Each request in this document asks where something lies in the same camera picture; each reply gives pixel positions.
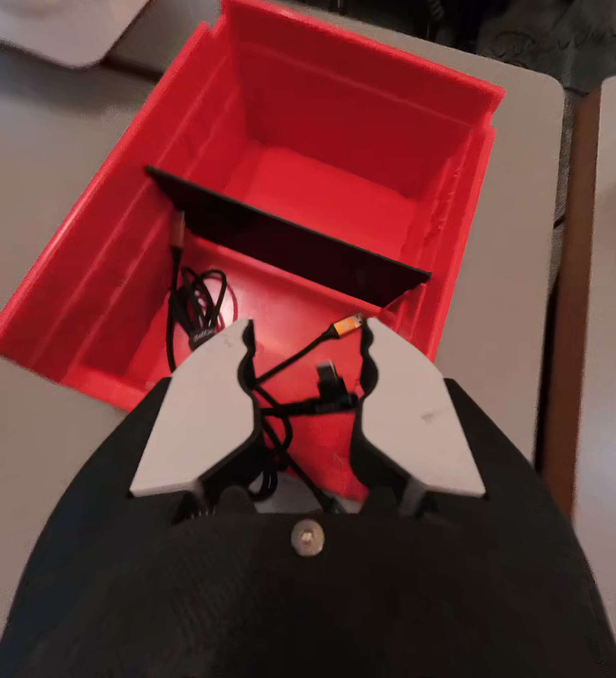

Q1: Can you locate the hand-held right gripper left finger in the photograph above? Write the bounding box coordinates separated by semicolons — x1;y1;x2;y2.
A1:
129;318;262;499

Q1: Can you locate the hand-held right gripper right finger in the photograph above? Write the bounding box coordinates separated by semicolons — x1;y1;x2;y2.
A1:
350;317;487;499

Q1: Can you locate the black cable with orange plug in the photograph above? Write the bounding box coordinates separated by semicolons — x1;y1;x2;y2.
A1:
250;313;367;512

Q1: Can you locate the red plastic bin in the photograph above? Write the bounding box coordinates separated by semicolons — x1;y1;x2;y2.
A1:
0;0;506;503

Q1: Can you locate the white desk with wooden edge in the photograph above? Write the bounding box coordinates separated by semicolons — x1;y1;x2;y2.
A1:
543;76;616;678

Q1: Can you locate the black bin divider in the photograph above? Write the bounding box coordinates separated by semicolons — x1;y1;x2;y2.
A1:
145;165;432;309

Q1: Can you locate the black coiled cable grey plug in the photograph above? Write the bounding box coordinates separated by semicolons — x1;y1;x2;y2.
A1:
165;208;238;375

